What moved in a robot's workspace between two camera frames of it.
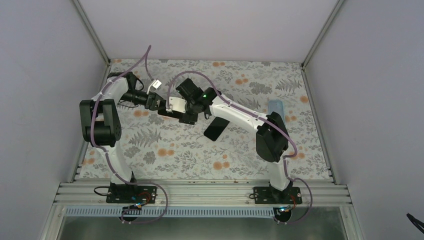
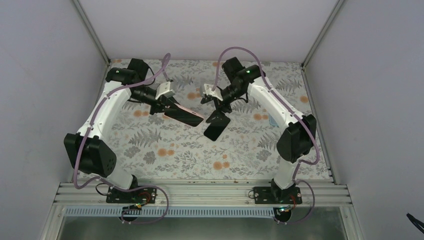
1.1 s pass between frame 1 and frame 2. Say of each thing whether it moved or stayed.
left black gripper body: stayed
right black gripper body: moved
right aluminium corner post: stayed
